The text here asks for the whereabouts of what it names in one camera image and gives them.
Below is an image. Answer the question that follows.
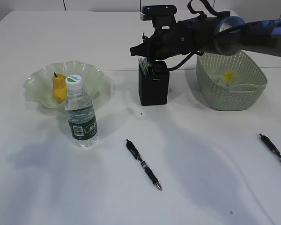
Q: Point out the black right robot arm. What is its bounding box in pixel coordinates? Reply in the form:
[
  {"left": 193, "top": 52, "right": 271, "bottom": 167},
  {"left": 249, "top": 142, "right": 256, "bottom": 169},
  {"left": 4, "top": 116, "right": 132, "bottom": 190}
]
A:
[{"left": 130, "top": 16, "right": 281, "bottom": 70}]

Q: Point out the yellow pear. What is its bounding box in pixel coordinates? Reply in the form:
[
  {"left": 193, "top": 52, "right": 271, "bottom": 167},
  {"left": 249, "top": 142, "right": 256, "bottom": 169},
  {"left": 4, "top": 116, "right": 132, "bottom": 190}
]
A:
[{"left": 52, "top": 72, "right": 67, "bottom": 103}]

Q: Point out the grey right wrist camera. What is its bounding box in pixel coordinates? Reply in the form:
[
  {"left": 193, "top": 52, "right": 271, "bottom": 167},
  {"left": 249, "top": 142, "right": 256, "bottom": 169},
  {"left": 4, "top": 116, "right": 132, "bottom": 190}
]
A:
[{"left": 140, "top": 5, "right": 177, "bottom": 21}]

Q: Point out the clear plastic ruler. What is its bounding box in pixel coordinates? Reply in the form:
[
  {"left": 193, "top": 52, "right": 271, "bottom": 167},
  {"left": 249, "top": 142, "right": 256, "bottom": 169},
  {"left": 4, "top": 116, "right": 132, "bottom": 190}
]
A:
[{"left": 137, "top": 56, "right": 150, "bottom": 75}]

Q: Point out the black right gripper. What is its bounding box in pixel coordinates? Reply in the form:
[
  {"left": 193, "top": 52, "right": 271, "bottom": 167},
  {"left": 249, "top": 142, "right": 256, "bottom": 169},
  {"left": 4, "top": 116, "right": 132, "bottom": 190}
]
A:
[{"left": 130, "top": 21, "right": 185, "bottom": 60}]

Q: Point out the green wavy glass plate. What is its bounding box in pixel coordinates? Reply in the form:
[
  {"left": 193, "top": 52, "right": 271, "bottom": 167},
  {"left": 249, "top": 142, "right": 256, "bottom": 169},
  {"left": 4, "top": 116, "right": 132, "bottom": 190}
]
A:
[{"left": 23, "top": 60, "right": 105, "bottom": 111}]

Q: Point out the yellow waste paper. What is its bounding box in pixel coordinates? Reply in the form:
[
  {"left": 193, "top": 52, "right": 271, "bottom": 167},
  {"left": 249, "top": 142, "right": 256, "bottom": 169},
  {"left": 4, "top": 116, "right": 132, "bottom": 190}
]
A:
[{"left": 217, "top": 71, "right": 235, "bottom": 87}]

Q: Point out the black gel pen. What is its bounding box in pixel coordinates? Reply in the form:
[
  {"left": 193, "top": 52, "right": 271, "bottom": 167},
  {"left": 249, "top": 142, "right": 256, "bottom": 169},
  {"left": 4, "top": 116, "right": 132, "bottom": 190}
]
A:
[
  {"left": 142, "top": 32, "right": 151, "bottom": 68},
  {"left": 126, "top": 139, "right": 163, "bottom": 191},
  {"left": 259, "top": 134, "right": 281, "bottom": 163}
]

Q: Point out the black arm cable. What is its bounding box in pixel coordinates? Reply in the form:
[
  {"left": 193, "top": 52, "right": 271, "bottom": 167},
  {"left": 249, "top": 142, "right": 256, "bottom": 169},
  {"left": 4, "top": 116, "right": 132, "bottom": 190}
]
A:
[{"left": 147, "top": 49, "right": 206, "bottom": 71}]

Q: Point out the clear plastic water bottle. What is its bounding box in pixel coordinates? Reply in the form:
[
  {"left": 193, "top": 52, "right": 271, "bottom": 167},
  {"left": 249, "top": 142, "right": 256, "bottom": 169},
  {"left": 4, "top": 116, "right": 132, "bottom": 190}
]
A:
[{"left": 65, "top": 75, "right": 99, "bottom": 148}]

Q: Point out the green perforated plastic basket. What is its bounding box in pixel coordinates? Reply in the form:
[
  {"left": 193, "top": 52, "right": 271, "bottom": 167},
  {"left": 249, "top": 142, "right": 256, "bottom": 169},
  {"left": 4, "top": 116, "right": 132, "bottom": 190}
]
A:
[{"left": 196, "top": 51, "right": 267, "bottom": 111}]

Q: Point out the black square pen holder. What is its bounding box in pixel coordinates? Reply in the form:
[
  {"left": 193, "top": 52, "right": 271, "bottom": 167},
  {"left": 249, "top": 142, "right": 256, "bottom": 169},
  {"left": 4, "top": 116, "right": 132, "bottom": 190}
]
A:
[{"left": 139, "top": 67, "right": 170, "bottom": 106}]

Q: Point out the teal utility knife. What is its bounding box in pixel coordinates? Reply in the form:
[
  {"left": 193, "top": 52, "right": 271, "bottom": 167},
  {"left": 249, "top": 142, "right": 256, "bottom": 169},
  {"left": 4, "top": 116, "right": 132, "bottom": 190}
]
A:
[{"left": 138, "top": 58, "right": 148, "bottom": 75}]

